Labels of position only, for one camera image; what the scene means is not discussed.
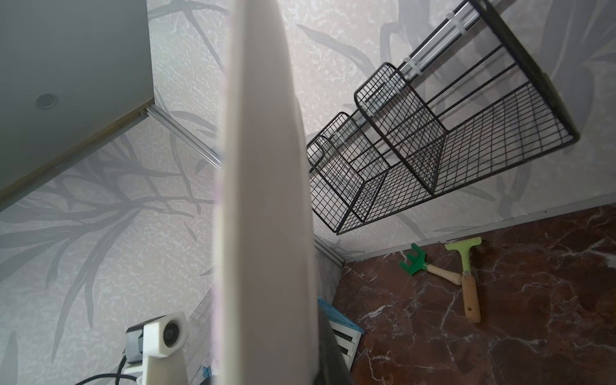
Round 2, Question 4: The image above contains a black wire basket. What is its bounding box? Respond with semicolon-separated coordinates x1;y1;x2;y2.
307;1;579;235

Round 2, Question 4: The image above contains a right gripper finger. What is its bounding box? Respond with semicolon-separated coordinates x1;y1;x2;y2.
314;309;353;385

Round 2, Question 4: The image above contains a white blue wooden crate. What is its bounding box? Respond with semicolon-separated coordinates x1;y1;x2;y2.
318;297;365;370

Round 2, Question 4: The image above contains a green toy rake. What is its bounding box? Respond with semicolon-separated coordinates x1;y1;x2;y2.
399;243;462;286

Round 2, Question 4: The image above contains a colourful patterned round plate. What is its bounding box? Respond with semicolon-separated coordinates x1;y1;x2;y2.
213;1;319;384

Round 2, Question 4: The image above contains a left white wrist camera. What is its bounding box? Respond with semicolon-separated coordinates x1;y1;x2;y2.
121;312;189;384

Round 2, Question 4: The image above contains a green toy hoe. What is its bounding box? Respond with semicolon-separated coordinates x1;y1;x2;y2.
444;237;482;323

